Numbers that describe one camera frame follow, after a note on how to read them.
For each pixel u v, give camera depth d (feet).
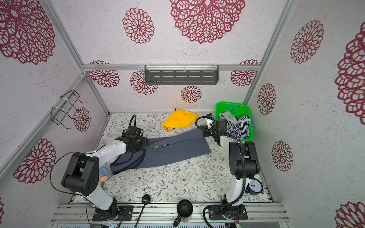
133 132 2.43
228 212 2.21
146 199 2.54
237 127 3.68
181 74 3.17
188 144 3.30
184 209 2.44
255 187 2.61
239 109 3.82
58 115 2.39
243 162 1.51
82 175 1.51
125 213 2.42
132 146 2.28
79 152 1.62
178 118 3.72
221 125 2.61
